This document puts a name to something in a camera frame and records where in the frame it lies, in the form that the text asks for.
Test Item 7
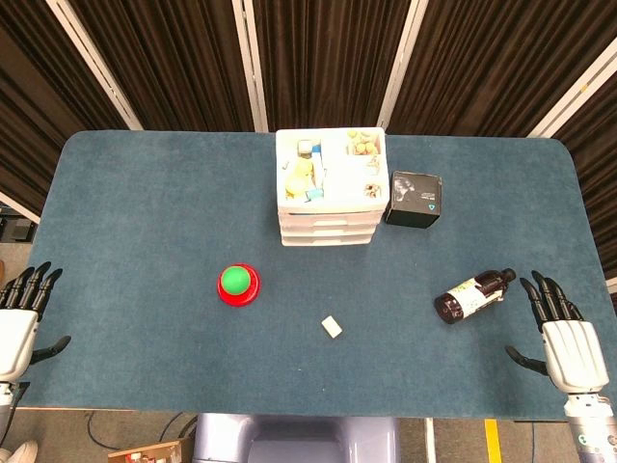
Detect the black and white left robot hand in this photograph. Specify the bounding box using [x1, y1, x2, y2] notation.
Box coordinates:
[0, 261, 72, 383]

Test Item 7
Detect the grey-blue robot torso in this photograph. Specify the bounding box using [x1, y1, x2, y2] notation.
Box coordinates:
[192, 413, 401, 463]

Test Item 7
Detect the yellow floor tape strip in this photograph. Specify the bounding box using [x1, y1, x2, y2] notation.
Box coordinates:
[483, 418, 503, 463]

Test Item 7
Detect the brown bottle with label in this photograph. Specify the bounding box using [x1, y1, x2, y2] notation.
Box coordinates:
[434, 267, 518, 325]

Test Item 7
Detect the black floor cable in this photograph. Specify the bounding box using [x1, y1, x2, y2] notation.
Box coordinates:
[157, 412, 200, 443]

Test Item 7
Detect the brown cardboard box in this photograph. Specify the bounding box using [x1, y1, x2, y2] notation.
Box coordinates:
[106, 439, 183, 463]

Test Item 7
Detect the blue felt table mat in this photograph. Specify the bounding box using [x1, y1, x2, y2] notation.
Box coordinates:
[21, 129, 611, 420]

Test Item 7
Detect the white plastic drawer organizer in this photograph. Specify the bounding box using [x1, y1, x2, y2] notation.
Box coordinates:
[275, 127, 390, 248]

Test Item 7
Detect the black cardboard box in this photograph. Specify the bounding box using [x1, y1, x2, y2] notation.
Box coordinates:
[384, 170, 443, 229]

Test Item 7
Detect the dark equipment rack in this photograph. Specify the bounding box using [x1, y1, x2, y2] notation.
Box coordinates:
[0, 204, 38, 243]

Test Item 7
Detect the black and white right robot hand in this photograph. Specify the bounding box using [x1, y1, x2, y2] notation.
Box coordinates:
[504, 269, 610, 395]

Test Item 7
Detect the white frame post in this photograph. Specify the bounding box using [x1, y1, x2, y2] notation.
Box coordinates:
[46, 0, 144, 131]
[526, 36, 617, 139]
[0, 191, 42, 224]
[230, 0, 270, 133]
[375, 0, 430, 132]

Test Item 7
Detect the dark brown pleated curtain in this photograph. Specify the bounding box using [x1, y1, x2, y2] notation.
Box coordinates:
[0, 0, 617, 290]

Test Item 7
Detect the green ball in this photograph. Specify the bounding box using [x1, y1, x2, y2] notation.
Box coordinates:
[221, 265, 251, 295]

